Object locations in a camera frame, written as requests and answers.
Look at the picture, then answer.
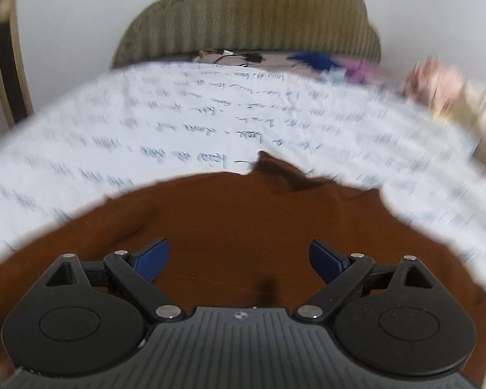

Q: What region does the wooden furniture frame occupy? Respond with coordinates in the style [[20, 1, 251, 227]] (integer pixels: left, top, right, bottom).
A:
[[0, 0, 35, 129]]

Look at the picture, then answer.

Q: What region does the white printed blanket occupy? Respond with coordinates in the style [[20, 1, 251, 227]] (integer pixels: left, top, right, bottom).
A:
[[0, 62, 486, 277]]

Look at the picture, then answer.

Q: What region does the brown knit garment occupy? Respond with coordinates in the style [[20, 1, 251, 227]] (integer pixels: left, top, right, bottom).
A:
[[0, 151, 486, 389]]

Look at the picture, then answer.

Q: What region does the purple cloth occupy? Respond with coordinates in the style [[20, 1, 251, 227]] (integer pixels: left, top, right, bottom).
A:
[[344, 59, 380, 84]]

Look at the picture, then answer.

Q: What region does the olive striped headboard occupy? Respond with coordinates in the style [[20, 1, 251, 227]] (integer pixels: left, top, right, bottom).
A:
[[111, 0, 382, 69]]

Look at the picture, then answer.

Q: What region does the pink cloth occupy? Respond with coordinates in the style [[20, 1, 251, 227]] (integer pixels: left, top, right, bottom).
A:
[[403, 59, 468, 111]]

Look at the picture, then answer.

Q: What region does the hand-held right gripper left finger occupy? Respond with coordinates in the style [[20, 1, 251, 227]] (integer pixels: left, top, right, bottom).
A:
[[44, 238, 184, 323]]

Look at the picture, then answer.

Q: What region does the navy blue cloth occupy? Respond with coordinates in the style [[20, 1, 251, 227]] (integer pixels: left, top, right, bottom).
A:
[[287, 51, 342, 72]]

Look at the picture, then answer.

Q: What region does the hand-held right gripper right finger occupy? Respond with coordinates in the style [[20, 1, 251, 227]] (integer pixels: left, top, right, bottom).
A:
[[294, 240, 437, 322]]

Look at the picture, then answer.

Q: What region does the cream cloth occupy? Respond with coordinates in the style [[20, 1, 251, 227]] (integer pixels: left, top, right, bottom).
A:
[[437, 81, 486, 168]]

